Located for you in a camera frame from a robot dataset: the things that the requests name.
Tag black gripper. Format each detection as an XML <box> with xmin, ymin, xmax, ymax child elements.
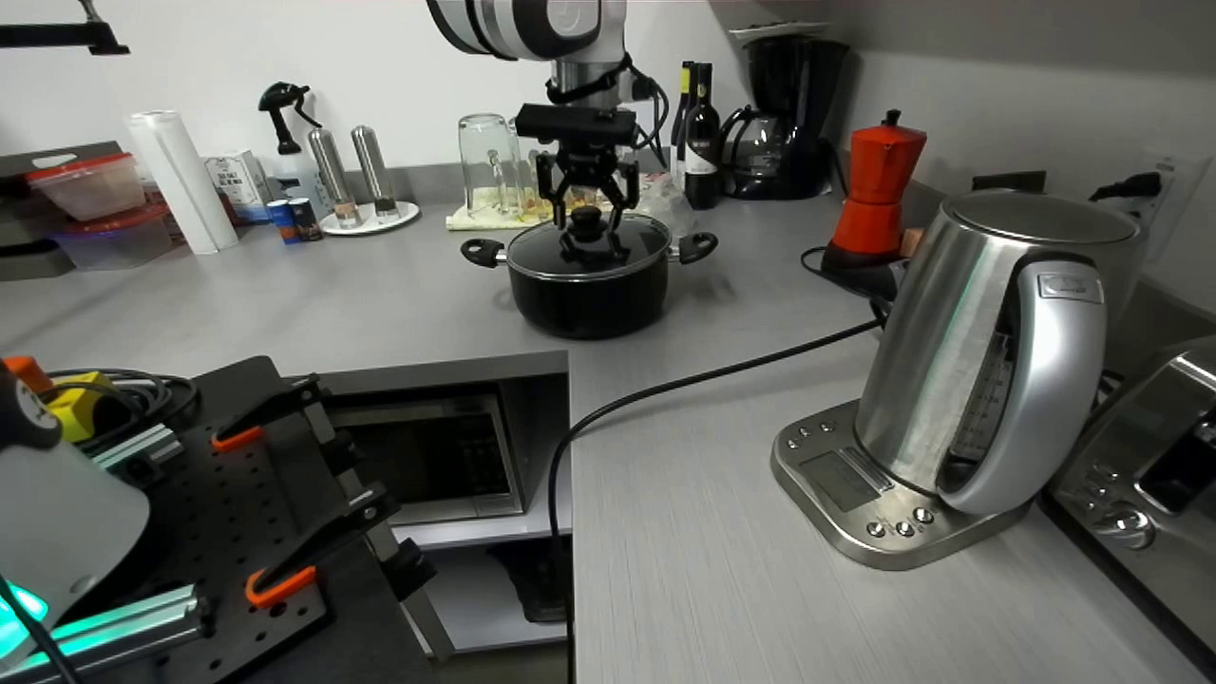
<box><xmin>533</xmin><ymin>138</ymin><xmax>647</xmax><ymax>245</ymax></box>

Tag glass lid with black knob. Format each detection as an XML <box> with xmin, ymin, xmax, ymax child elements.
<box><xmin>501</xmin><ymin>203</ymin><xmax>681</xmax><ymax>284</ymax></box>

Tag black cooking pot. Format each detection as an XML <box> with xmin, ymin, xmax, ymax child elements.
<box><xmin>457</xmin><ymin>226</ymin><xmax>721</xmax><ymax>346</ymax></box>

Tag red moka pot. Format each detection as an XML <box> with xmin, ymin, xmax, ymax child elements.
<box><xmin>824</xmin><ymin>105</ymin><xmax>933</xmax><ymax>266</ymax></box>

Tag printed clear glass mug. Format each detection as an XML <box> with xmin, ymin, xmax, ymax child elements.
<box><xmin>453</xmin><ymin>112</ymin><xmax>524</xmax><ymax>222</ymax></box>

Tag small black cup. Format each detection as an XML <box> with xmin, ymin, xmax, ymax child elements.
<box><xmin>681</xmin><ymin>157</ymin><xmax>725</xmax><ymax>213</ymax></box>

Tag dark wine bottle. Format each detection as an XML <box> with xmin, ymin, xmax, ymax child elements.
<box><xmin>674</xmin><ymin>57</ymin><xmax>725</xmax><ymax>172</ymax></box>

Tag white round plate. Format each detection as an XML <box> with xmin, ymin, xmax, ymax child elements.
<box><xmin>312</xmin><ymin>193</ymin><xmax>426</xmax><ymax>245</ymax></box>

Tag steel shaker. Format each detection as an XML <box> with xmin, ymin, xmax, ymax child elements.
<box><xmin>348</xmin><ymin>123</ymin><xmax>401</xmax><ymax>213</ymax></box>
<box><xmin>303</xmin><ymin>123</ymin><xmax>355</xmax><ymax>222</ymax></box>

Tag black coffee maker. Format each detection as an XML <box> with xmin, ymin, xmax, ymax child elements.
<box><xmin>715</xmin><ymin>27</ymin><xmax>866</xmax><ymax>204</ymax></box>

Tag spray bottle black trigger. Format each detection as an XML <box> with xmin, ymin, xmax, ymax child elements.
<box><xmin>255</xmin><ymin>77</ymin><xmax>324</xmax><ymax>209</ymax></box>

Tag grey lower cabinet drawers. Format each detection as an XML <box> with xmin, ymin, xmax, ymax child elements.
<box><xmin>307</xmin><ymin>349</ymin><xmax>577</xmax><ymax>665</ymax></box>

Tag stainless steel electric kettle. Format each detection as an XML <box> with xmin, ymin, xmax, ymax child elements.
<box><xmin>767</xmin><ymin>191</ymin><xmax>1143</xmax><ymax>573</ymax></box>

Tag white paper towel roll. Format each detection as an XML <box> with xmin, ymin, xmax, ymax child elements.
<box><xmin>123</xmin><ymin>105</ymin><xmax>245</xmax><ymax>264</ymax></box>

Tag red lidded plastic container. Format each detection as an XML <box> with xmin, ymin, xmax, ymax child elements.
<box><xmin>25</xmin><ymin>147</ymin><xmax>163</xmax><ymax>228</ymax></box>

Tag grey rounded desk board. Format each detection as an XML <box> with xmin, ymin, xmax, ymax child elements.
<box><xmin>0</xmin><ymin>435</ymin><xmax>158</xmax><ymax>640</ymax></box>

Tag aluminium extrusion bar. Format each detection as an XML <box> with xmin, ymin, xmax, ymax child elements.
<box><xmin>0</xmin><ymin>579</ymin><xmax>216</xmax><ymax>684</ymax></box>

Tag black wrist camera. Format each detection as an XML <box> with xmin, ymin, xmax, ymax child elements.
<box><xmin>512</xmin><ymin>104</ymin><xmax>647</xmax><ymax>147</ymax></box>

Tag black power cable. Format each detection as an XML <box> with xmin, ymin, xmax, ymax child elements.
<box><xmin>543</xmin><ymin>245</ymin><xmax>909</xmax><ymax>566</ymax></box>

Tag black clamp orange handle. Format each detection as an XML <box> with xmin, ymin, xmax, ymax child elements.
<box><xmin>241</xmin><ymin>483</ymin><xmax>401</xmax><ymax>615</ymax></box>
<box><xmin>205</xmin><ymin>370</ymin><xmax>335</xmax><ymax>465</ymax></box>

